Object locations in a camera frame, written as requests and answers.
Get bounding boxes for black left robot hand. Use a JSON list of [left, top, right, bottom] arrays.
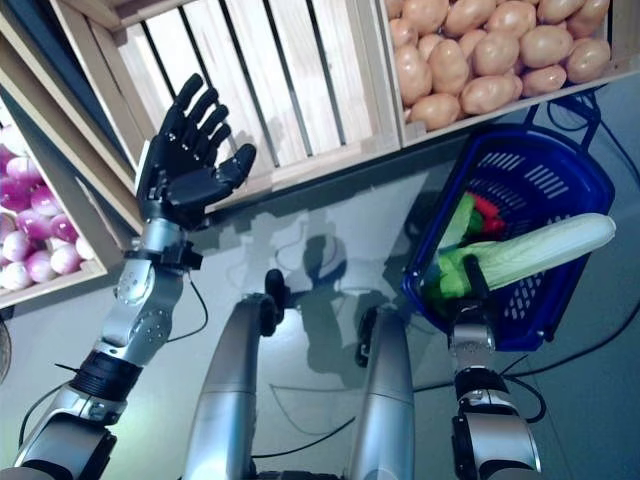
[[134, 72, 259, 230]]

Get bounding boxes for wooden slat crate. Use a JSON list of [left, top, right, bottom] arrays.
[[47, 0, 401, 194], [0, 94, 110, 309], [374, 0, 640, 149]]

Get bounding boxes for wooden display shelf dark panels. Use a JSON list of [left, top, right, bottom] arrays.
[[0, 0, 151, 236]]

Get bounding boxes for pale green napa cabbage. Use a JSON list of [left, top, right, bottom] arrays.
[[438, 193, 480, 251], [463, 213, 617, 293], [423, 248, 474, 301]]

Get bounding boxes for red bell pepper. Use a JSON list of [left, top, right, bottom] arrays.
[[472, 194, 505, 234]]

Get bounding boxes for brown potato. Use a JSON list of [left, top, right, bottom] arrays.
[[519, 25, 575, 69], [569, 0, 612, 39], [429, 38, 471, 96], [520, 64, 569, 97], [389, 19, 419, 49], [537, 0, 586, 25], [402, 0, 449, 34], [459, 74, 524, 117], [487, 2, 539, 36], [444, 0, 494, 39], [566, 38, 612, 85], [394, 44, 432, 106], [472, 32, 521, 76], [409, 93, 461, 126]]

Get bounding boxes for blue plastic shopping basket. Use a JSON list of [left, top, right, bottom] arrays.
[[402, 94, 617, 354]]

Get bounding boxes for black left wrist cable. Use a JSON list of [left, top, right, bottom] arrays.
[[167, 267, 210, 346]]

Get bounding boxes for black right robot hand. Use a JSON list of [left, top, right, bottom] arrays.
[[461, 253, 495, 303]]

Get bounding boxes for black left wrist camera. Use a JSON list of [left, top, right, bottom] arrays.
[[158, 241, 204, 271]]

